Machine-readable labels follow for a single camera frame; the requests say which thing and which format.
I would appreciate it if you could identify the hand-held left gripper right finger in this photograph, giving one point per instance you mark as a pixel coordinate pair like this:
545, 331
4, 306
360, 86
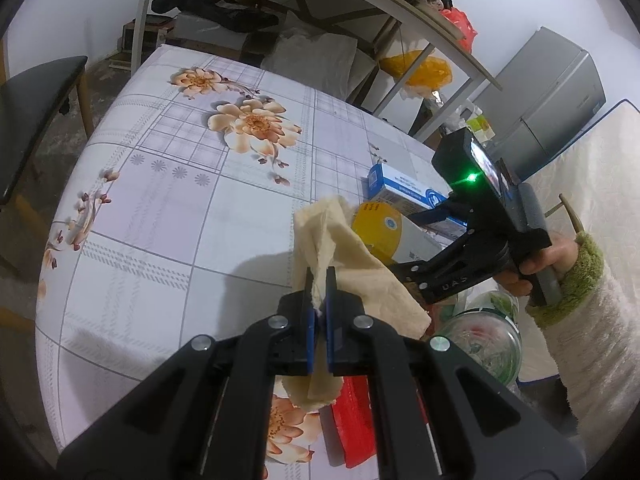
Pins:
330, 330

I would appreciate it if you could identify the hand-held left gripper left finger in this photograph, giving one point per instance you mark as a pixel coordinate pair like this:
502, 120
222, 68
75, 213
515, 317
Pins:
311, 330

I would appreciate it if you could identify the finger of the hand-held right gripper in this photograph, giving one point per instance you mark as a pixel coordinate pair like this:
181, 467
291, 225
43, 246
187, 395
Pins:
450, 280
440, 208

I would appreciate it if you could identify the blue toothpaste box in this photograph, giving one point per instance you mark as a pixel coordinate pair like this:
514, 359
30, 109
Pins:
400, 187

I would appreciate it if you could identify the clear jar green label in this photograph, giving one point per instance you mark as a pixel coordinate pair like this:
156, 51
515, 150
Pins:
480, 340

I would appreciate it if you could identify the beige cloth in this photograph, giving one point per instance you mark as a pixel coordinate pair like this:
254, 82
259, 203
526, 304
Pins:
345, 255

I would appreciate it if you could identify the red snack bag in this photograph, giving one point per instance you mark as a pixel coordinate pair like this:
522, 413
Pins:
355, 420

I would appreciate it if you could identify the person's right forearm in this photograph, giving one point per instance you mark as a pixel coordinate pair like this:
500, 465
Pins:
590, 335

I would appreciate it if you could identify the person's right hand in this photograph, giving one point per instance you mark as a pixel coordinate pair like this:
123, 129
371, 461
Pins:
557, 257

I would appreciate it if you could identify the white plastic bag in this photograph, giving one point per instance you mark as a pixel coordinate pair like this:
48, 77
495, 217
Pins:
475, 125

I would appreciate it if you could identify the grey refrigerator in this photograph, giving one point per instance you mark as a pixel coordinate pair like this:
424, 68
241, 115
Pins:
550, 100

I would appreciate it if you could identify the white mattress with blue edge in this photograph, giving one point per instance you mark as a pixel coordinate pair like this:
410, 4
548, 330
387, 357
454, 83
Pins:
600, 170

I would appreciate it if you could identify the yellow plastic bag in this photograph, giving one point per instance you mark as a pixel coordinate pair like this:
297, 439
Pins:
425, 72

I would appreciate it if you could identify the red plastic bag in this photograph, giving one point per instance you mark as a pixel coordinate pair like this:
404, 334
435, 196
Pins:
460, 27

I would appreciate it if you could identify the floral tablecloth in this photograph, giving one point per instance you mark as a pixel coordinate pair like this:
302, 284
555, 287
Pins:
150, 240

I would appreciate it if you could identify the white sack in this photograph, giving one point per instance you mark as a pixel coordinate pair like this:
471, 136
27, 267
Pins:
315, 60

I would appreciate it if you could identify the grey shelf table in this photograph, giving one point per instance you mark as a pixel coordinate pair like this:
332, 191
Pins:
350, 5

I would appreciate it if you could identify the black cloth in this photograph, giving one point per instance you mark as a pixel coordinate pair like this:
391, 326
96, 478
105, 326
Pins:
200, 5

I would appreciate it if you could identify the black seat wooden chair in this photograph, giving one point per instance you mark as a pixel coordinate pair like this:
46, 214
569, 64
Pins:
35, 110

